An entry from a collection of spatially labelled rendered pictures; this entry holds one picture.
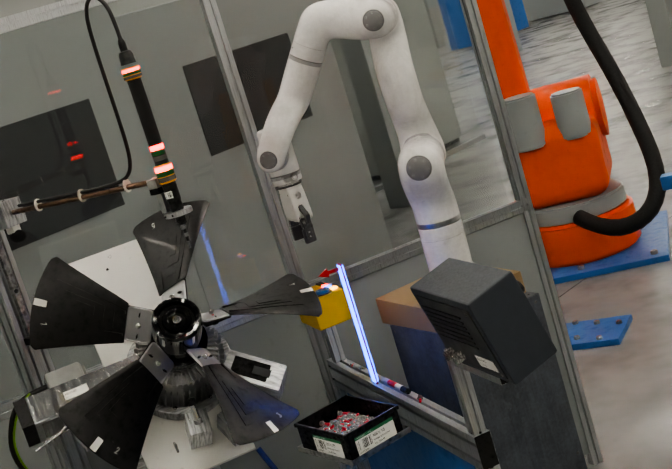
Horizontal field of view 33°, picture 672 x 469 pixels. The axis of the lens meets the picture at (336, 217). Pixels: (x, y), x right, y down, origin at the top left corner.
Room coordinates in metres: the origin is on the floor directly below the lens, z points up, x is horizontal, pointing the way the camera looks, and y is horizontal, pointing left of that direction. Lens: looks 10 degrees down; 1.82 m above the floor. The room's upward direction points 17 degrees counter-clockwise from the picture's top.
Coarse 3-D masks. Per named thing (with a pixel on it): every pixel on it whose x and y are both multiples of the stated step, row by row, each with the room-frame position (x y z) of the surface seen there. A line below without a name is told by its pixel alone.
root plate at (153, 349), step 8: (152, 344) 2.59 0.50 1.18; (144, 352) 2.57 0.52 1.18; (152, 352) 2.58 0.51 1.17; (160, 352) 2.60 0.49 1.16; (144, 360) 2.56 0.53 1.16; (152, 360) 2.58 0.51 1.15; (160, 360) 2.60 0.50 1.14; (168, 360) 2.61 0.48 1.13; (152, 368) 2.58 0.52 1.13; (160, 368) 2.59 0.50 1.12; (168, 368) 2.61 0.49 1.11; (160, 376) 2.59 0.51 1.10
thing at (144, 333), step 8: (128, 312) 2.65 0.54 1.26; (136, 312) 2.65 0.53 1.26; (144, 312) 2.65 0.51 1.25; (152, 312) 2.65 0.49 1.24; (128, 320) 2.66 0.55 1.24; (136, 320) 2.65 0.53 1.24; (144, 320) 2.65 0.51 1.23; (128, 328) 2.66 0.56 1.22; (144, 328) 2.65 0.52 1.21; (128, 336) 2.66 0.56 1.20; (144, 336) 2.66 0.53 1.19
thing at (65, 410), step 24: (120, 384) 2.51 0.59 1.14; (144, 384) 2.54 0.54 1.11; (72, 408) 2.44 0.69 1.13; (96, 408) 2.46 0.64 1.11; (120, 408) 2.49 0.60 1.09; (144, 408) 2.53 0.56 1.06; (72, 432) 2.42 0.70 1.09; (96, 432) 2.44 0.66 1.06; (120, 432) 2.47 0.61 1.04; (144, 432) 2.51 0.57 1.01; (120, 456) 2.45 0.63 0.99
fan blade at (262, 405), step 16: (208, 368) 2.55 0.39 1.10; (224, 368) 2.60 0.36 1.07; (224, 384) 2.52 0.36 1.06; (240, 384) 2.57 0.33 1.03; (224, 400) 2.48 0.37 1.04; (240, 400) 2.50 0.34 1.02; (256, 400) 2.53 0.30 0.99; (272, 400) 2.57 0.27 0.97; (224, 416) 2.44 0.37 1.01; (240, 416) 2.45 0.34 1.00; (256, 416) 2.48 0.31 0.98; (272, 416) 2.51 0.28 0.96; (288, 416) 2.53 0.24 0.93; (240, 432) 2.42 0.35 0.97; (256, 432) 2.44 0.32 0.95; (272, 432) 2.46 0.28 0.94
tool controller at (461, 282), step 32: (416, 288) 2.20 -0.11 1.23; (448, 288) 2.11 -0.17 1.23; (480, 288) 2.02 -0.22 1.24; (512, 288) 2.02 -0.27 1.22; (448, 320) 2.12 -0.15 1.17; (480, 320) 1.99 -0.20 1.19; (512, 320) 2.01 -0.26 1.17; (448, 352) 2.19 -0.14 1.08; (480, 352) 2.06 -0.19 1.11; (512, 352) 2.00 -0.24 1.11; (544, 352) 2.02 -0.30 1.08
